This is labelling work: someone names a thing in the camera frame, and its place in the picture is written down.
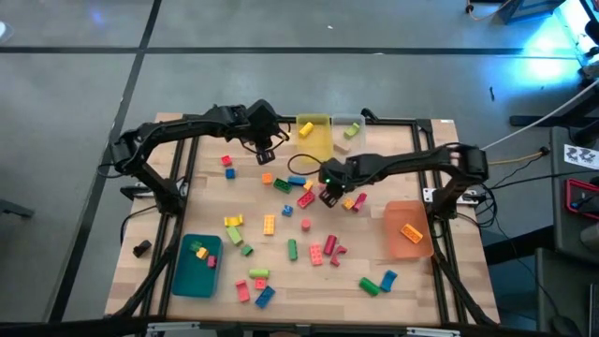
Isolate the red-edged black case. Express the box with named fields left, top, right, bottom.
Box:
left=563, top=177, right=599, bottom=221

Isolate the black floor foot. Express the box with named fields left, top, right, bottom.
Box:
left=0, top=198, right=36, bottom=219

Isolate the dark grey cabinet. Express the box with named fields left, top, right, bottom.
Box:
left=535, top=247, right=599, bottom=337

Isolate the black aluminium table frame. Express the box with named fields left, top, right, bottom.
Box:
left=105, top=111, right=502, bottom=329

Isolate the blue arch block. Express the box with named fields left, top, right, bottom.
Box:
left=379, top=269, right=399, bottom=294

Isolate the orange two-by-four brick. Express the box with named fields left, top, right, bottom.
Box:
left=400, top=223, right=425, bottom=245

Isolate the orange translucent bin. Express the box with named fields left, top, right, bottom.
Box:
left=383, top=199, right=436, bottom=260

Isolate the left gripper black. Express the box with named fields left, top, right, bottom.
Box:
left=241, top=98, right=285, bottom=166

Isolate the printed paper sheet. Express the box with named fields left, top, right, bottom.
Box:
left=563, top=143, right=599, bottom=170

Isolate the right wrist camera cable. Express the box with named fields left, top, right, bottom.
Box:
left=285, top=153, right=329, bottom=179

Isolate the black side desk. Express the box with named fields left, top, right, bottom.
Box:
left=549, top=125, right=599, bottom=254

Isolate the teal plastic bin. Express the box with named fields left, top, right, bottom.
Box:
left=170, top=233, right=225, bottom=300

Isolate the clear plastic bin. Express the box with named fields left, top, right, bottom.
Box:
left=330, top=113, right=368, bottom=158

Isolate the blue lit box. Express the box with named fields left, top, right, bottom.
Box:
left=495, top=0, right=567, bottom=24

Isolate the orange-red two-by-four brick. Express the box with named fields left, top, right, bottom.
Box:
left=308, top=242, right=325, bottom=268

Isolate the orange cable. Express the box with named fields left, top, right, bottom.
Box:
left=464, top=0, right=514, bottom=22

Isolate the black power cable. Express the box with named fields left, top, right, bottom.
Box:
left=481, top=170, right=599, bottom=193

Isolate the yellow floor cable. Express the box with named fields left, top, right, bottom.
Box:
left=486, top=150, right=544, bottom=167

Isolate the black cable bundle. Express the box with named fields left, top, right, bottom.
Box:
left=467, top=184, right=504, bottom=230

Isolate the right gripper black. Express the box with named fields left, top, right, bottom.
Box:
left=317, top=156, right=361, bottom=210

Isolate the white cable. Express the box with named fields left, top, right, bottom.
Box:
left=479, top=79, right=599, bottom=152

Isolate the silver edge bracket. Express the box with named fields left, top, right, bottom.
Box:
left=405, top=326, right=462, bottom=337
left=145, top=320, right=201, bottom=334

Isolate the black desk foot bar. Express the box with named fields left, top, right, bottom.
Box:
left=508, top=114, right=599, bottom=128

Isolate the small black object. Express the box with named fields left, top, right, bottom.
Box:
left=131, top=239, right=153, bottom=259

